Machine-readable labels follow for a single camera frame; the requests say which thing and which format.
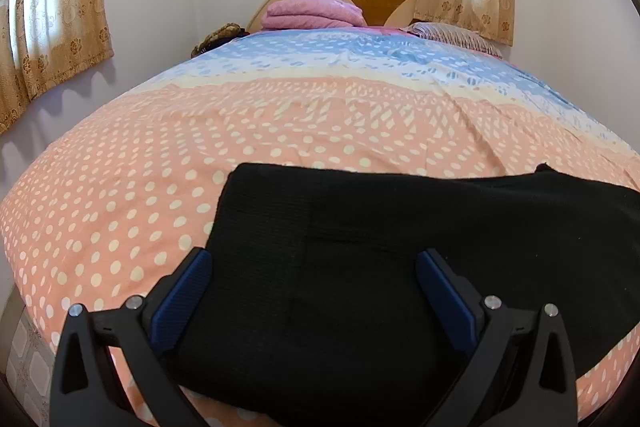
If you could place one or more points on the brown patterned bundle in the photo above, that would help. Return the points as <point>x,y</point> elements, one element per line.
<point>217,36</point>

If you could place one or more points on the polka dot bed sheet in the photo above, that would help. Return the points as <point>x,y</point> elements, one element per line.
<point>250,117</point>

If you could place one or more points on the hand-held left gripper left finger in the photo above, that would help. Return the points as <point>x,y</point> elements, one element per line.
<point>184,292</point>

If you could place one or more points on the folded pink blanket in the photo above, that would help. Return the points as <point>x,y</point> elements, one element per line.
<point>310,14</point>

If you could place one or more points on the striped pillow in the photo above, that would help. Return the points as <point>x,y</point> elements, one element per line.
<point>450,35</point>

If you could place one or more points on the black pants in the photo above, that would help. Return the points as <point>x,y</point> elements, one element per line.
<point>325,257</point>

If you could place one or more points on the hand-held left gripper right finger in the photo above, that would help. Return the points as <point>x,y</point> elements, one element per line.
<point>445,292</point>

